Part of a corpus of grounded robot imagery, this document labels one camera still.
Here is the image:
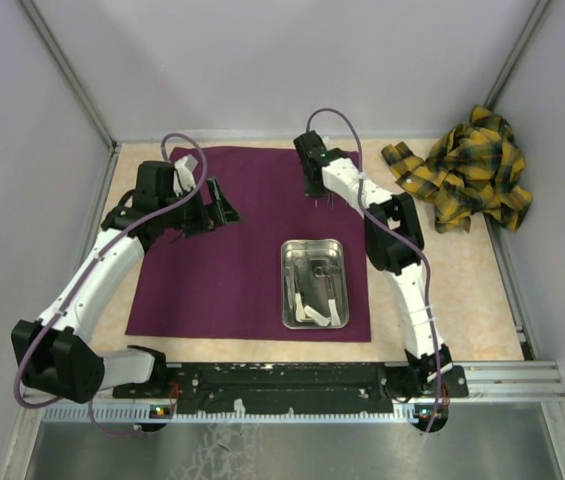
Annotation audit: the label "yellow plaid shirt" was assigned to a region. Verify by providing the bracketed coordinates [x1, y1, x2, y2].
[381, 105, 533, 233]

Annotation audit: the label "purple cloth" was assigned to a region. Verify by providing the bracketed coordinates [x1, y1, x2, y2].
[126, 146, 371, 342]

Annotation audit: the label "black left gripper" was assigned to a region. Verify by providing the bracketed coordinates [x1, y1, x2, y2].
[159, 176, 242, 238]

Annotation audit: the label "white packaged blade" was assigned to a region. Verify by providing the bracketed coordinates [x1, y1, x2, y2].
[328, 298, 341, 328]

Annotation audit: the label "steel instrument tray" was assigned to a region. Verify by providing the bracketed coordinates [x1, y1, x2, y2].
[281, 239, 350, 330]

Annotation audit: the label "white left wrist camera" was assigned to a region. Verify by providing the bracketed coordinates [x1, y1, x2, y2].
[173, 154, 198, 196]

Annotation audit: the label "steel forceps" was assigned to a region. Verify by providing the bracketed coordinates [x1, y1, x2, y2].
[313, 265, 338, 299]

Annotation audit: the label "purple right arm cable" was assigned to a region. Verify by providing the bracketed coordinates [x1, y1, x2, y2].
[305, 107, 456, 434]

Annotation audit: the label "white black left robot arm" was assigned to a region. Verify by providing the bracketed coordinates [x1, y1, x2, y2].
[11, 155, 241, 408]

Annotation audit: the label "aluminium frame rail front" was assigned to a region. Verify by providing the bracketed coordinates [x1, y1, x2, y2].
[41, 361, 565, 432]

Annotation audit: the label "white packaged instrument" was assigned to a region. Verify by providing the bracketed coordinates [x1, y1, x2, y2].
[294, 293, 331, 327]

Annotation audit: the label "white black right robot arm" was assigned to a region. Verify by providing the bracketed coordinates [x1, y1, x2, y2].
[293, 130, 453, 396]

